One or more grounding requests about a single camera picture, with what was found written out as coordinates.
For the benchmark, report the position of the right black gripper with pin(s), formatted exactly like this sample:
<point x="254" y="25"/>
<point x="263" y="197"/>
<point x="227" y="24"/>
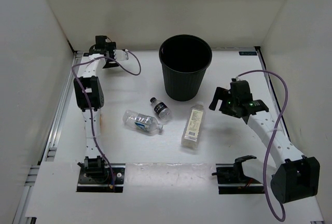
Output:
<point x="222" y="94"/>

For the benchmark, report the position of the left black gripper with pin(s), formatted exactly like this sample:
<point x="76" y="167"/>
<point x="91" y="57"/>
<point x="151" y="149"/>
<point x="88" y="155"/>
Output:
<point x="110" y="47"/>

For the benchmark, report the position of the tall clear white-label bottle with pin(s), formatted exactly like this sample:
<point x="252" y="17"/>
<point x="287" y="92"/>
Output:
<point x="192" y="130"/>

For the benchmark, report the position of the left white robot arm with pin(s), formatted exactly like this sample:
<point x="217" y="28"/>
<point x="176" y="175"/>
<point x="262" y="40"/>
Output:
<point x="90" y="100"/>

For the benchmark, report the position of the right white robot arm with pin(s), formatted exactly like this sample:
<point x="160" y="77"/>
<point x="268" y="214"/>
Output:
<point x="296" y="176"/>

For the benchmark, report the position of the black ribbed waste bin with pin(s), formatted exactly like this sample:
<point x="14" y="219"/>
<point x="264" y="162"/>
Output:
<point x="184" y="60"/>

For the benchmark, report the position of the small black label bottle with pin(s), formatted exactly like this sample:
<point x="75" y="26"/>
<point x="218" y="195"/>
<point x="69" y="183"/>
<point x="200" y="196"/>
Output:
<point x="161" y="109"/>

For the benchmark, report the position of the clear crushed water bottle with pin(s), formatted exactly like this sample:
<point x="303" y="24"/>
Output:
<point x="142" y="122"/>

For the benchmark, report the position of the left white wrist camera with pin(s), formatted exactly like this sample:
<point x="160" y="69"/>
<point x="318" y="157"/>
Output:
<point x="121" y="54"/>

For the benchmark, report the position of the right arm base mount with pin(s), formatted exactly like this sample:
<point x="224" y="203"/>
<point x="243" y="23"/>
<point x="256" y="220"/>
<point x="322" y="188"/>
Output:
<point x="229" y="184"/>

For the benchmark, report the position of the aluminium frame rail left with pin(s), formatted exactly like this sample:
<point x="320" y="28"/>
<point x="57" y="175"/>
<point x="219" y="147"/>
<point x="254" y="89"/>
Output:
<point x="53" y="137"/>

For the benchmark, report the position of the aluminium frame rail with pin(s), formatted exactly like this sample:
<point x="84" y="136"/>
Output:
<point x="20" y="217"/>
<point x="53" y="137"/>

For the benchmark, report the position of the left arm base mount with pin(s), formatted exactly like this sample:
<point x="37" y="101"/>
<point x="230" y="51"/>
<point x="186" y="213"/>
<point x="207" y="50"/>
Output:
<point x="95" y="176"/>

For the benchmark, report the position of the aluminium frame rail front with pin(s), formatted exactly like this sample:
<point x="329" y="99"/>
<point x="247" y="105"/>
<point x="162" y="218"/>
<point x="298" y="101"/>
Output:
<point x="20" y="217"/>

